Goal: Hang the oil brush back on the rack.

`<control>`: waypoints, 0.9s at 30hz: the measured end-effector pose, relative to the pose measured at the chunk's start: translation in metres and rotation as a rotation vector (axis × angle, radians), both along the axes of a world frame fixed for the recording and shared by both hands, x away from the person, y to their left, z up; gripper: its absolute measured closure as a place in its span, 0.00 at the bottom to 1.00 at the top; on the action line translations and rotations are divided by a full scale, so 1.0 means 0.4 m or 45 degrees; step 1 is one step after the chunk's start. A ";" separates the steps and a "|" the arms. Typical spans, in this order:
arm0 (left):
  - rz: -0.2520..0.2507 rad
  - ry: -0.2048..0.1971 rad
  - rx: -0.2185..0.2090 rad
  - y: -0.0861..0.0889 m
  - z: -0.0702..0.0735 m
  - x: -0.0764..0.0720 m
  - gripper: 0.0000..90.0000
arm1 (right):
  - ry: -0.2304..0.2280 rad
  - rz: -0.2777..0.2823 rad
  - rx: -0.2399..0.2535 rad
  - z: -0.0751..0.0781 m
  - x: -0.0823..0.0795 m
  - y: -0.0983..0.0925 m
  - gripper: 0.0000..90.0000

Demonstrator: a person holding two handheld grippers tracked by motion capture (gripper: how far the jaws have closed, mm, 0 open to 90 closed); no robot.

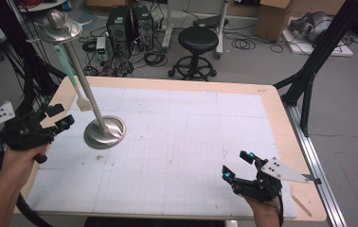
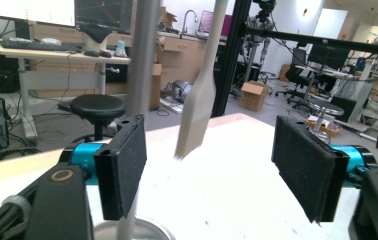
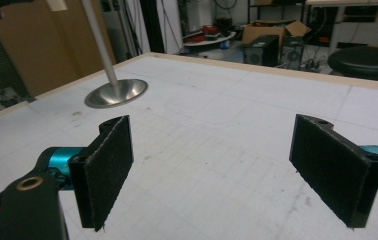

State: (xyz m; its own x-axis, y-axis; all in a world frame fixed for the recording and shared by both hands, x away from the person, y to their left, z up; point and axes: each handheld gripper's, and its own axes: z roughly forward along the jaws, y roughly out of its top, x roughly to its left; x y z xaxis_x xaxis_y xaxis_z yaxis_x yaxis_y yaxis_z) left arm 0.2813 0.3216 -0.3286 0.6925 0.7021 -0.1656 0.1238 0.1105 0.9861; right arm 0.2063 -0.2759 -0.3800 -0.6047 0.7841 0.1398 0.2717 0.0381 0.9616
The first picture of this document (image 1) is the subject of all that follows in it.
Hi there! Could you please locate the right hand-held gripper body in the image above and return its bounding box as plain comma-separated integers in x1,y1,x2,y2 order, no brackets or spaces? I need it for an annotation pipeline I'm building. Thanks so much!
230,156,322,203

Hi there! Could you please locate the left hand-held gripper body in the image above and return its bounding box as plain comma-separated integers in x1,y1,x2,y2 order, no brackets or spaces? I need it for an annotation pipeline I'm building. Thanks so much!
0,100,58,151

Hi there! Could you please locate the teal handled pastry brush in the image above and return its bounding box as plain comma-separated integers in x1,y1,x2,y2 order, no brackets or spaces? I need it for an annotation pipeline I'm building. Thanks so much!
53,44,93,113

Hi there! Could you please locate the person's right hand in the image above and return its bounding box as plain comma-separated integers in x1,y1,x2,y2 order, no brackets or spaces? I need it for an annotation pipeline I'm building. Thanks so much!
244,195,284,221

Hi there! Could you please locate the person's left hand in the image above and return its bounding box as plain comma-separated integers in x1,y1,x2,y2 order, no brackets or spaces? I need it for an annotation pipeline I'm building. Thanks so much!
0,143,50,190

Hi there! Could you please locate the thin wooden stick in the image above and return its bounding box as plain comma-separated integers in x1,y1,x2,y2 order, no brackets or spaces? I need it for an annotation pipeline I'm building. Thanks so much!
290,185,313,218

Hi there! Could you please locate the white grid mat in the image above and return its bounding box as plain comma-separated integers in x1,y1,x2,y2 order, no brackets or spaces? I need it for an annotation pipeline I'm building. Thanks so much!
27,85,298,218

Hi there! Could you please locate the small white power supply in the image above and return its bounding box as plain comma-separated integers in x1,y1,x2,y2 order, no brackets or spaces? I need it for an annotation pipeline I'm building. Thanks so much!
96,36,107,61

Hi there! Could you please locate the person's dark clothing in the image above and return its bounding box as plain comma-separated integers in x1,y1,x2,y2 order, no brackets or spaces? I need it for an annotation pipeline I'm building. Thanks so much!
83,217,225,227

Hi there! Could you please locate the black computer tower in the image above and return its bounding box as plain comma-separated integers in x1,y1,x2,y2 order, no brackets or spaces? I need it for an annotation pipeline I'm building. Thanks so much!
131,4,155,51
105,5,133,51

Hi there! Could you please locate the black round stool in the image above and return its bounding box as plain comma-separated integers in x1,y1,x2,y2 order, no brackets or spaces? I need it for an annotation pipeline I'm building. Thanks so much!
168,26,220,81

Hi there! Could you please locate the white foam board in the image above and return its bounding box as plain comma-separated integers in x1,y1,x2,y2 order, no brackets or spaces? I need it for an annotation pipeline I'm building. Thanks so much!
282,29,355,59

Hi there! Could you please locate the tall cardboard box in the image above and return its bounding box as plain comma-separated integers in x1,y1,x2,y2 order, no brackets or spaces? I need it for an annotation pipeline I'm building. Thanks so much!
256,0,295,42

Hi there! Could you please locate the grey plastic shell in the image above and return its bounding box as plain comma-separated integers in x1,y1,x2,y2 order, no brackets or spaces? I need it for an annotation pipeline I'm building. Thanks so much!
289,11,334,44

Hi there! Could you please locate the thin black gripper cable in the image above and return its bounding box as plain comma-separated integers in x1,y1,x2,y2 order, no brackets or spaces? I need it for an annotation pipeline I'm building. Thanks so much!
275,192,286,226

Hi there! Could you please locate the aluminium rail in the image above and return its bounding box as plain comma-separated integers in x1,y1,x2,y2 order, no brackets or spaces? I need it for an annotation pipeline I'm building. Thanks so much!
282,102,349,227

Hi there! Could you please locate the thick black gripper cable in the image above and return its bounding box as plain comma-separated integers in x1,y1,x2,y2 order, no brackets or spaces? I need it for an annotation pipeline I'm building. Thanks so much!
15,192,53,227

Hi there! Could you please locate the black metal frame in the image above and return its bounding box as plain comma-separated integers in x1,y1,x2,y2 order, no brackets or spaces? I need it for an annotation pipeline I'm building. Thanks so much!
0,0,67,114
273,0,358,138

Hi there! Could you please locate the black cable tangle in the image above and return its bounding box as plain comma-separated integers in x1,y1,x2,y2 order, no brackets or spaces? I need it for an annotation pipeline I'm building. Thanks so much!
81,31,169,79

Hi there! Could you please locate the black coiled cable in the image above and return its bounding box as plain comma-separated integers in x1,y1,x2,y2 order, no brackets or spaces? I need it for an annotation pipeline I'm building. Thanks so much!
230,37,257,51

